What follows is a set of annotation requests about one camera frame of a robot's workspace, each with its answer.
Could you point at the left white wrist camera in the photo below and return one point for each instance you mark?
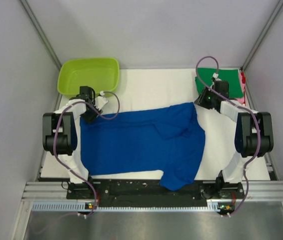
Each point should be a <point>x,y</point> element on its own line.
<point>101,100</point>

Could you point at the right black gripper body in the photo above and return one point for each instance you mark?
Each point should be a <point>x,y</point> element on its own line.
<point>207,98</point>

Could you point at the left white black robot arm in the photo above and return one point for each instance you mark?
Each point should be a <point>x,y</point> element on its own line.
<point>60,132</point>

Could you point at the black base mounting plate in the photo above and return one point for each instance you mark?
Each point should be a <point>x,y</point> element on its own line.
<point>149,193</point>

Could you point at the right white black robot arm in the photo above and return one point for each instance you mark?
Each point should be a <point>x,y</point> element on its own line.
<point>253,136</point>

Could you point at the grey slotted cable duct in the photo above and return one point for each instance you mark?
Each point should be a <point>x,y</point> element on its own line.
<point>83,207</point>

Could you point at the right aluminium corner post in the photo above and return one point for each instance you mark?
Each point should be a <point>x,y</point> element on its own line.
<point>263,34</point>

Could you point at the left aluminium corner post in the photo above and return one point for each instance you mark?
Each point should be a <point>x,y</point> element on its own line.
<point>40,32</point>

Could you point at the blue printed t shirt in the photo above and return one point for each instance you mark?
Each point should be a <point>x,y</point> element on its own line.
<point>168,139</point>

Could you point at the folded green t shirt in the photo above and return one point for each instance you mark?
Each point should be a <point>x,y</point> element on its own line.
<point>229,75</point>

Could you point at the lime green plastic tub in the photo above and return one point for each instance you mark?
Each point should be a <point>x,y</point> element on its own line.
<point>101,74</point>

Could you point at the aluminium frame rail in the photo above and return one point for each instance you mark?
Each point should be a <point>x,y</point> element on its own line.
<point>258,191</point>

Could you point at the folded red patterned t shirt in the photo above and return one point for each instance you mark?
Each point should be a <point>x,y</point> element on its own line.
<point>243,79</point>

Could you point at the aluminium corner post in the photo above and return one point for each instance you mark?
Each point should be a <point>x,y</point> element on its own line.
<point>40,32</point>
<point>263,34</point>

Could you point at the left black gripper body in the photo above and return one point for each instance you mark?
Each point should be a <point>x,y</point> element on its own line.
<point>90,115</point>

